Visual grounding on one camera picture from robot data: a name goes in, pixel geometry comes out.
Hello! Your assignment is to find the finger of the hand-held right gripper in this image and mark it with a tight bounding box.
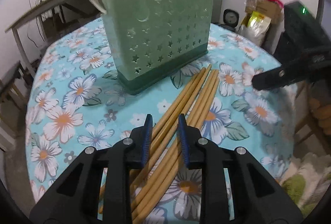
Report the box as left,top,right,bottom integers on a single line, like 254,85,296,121
252,64,309,92

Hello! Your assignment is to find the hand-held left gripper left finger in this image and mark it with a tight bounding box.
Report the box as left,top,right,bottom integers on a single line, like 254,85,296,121
30,113,153,224

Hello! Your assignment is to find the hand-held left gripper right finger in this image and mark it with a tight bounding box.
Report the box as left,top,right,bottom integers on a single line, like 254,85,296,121
178,113,303,224

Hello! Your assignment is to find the bundle of bamboo chopsticks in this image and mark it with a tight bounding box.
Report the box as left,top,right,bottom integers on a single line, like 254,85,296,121
98,64,220,224

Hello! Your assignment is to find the green plastic utensil holder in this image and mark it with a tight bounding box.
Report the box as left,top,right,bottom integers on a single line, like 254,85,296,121
101,0,215,96

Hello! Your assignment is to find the brown cardboard box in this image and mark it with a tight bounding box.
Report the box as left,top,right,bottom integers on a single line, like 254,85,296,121
244,0,283,23

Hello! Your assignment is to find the white and yellow rice bag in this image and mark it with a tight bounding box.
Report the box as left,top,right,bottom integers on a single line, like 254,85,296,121
239,11,272,46

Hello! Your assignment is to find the light wooden chair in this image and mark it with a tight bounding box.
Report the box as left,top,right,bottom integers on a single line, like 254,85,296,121
295,82,331,152

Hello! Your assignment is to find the floral turquoise blanket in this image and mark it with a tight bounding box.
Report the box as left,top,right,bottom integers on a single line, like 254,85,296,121
24,17,306,224

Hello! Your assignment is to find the cream and green shaggy rug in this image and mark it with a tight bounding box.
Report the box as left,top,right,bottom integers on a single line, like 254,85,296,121
281,152,331,217

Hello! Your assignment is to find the wooden chair with black seat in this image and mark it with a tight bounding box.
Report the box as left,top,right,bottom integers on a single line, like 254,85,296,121
0,61,29,111

